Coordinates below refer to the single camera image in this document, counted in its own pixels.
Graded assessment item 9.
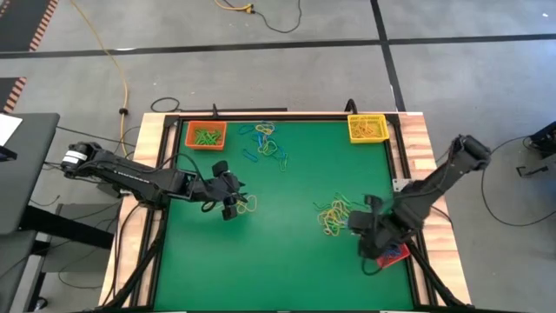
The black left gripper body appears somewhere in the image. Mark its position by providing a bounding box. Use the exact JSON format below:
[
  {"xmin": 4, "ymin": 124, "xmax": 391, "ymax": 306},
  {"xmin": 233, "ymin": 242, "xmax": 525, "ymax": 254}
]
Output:
[{"xmin": 190, "ymin": 173, "xmax": 242, "ymax": 204}]

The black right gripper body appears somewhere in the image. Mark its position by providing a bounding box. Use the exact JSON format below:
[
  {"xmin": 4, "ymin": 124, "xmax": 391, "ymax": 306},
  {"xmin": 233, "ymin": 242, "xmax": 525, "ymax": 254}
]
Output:
[{"xmin": 348, "ymin": 208, "xmax": 405, "ymax": 260}]

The rubber band pile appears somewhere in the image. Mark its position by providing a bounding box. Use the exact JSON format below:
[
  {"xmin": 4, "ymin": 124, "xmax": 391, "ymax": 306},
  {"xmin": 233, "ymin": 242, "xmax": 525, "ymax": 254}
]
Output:
[
  {"xmin": 316, "ymin": 202, "xmax": 352, "ymax": 236},
  {"xmin": 236, "ymin": 194, "xmax": 259, "ymax": 215}
]

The right pile of bands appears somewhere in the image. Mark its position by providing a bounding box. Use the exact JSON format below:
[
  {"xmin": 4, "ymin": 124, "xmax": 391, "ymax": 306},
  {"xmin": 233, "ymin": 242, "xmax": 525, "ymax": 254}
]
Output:
[{"xmin": 328, "ymin": 199, "xmax": 352, "ymax": 225}]

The orange plastic basket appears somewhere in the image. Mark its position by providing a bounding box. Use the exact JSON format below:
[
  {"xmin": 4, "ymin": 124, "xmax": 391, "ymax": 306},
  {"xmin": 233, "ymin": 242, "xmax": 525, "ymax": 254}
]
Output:
[{"xmin": 184, "ymin": 120, "xmax": 228, "ymax": 151}]

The red plastic basket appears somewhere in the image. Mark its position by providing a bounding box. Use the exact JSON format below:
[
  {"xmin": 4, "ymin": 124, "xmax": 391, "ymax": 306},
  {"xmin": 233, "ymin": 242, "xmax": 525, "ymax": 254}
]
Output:
[{"xmin": 374, "ymin": 242, "xmax": 412, "ymax": 270}]

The yellow plastic basket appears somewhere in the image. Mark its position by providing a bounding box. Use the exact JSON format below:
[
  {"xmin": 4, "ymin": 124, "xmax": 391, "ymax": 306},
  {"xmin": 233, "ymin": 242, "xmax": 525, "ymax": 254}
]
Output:
[{"xmin": 347, "ymin": 114, "xmax": 391, "ymax": 144}]

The green table mat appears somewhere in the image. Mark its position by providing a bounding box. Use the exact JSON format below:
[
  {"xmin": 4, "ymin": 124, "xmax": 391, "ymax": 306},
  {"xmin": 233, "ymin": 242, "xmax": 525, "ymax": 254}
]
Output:
[{"xmin": 154, "ymin": 119, "xmax": 414, "ymax": 310}]

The light wooden table board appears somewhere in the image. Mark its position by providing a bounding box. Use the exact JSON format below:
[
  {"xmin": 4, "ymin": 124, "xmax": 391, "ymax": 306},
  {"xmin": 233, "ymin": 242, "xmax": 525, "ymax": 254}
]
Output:
[
  {"xmin": 98, "ymin": 111, "xmax": 175, "ymax": 308},
  {"xmin": 397, "ymin": 111, "xmax": 473, "ymax": 305}
]

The black floor equipment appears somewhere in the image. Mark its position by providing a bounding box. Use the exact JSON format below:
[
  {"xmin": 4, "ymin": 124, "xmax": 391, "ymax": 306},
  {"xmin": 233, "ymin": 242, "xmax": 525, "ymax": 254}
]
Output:
[{"xmin": 523, "ymin": 120, "xmax": 556, "ymax": 160}]

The black desk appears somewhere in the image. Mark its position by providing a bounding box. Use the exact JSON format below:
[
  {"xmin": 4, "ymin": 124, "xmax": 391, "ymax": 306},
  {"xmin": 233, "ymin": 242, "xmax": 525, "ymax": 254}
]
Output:
[{"xmin": 0, "ymin": 112, "xmax": 61, "ymax": 236}]

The white paper stack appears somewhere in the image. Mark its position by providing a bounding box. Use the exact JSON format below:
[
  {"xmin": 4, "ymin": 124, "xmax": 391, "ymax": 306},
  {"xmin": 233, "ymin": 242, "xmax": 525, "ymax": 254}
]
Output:
[{"xmin": 0, "ymin": 113, "xmax": 23, "ymax": 147}]

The grey desk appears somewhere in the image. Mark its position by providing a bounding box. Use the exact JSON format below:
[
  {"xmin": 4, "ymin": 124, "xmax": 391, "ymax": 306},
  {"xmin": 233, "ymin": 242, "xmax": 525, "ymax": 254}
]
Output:
[{"xmin": 0, "ymin": 229, "xmax": 39, "ymax": 313}]

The black striped floor mat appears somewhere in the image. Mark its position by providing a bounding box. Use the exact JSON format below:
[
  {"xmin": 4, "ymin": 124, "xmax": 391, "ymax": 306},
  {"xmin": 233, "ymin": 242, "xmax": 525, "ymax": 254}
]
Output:
[
  {"xmin": 0, "ymin": 77, "xmax": 28, "ymax": 115},
  {"xmin": 0, "ymin": 0, "xmax": 60, "ymax": 52}
]

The black cable loop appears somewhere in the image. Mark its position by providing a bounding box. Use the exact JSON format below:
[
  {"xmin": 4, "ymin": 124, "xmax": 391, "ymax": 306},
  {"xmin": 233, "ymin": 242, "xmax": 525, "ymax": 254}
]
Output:
[{"xmin": 149, "ymin": 96, "xmax": 182, "ymax": 113}]

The black aluminium table frame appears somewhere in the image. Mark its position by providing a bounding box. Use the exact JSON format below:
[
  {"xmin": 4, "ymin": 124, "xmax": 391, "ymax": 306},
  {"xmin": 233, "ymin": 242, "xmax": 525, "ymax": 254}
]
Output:
[{"xmin": 97, "ymin": 108, "xmax": 474, "ymax": 313}]

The black floor cable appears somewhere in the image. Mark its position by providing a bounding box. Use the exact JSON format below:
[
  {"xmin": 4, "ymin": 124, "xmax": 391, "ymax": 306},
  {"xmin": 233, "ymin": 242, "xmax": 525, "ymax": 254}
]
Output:
[
  {"xmin": 480, "ymin": 135, "xmax": 556, "ymax": 228},
  {"xmin": 249, "ymin": 0, "xmax": 303, "ymax": 34}
]

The yellow hanging power cable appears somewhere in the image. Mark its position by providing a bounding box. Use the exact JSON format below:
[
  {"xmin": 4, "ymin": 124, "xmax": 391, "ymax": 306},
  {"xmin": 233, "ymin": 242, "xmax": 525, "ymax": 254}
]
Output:
[{"xmin": 69, "ymin": 0, "xmax": 130, "ymax": 117}]

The yellow extension cord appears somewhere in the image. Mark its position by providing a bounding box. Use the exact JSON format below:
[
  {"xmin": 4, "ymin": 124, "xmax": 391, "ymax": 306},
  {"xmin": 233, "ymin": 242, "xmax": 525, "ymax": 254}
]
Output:
[{"xmin": 213, "ymin": 0, "xmax": 255, "ymax": 13}]

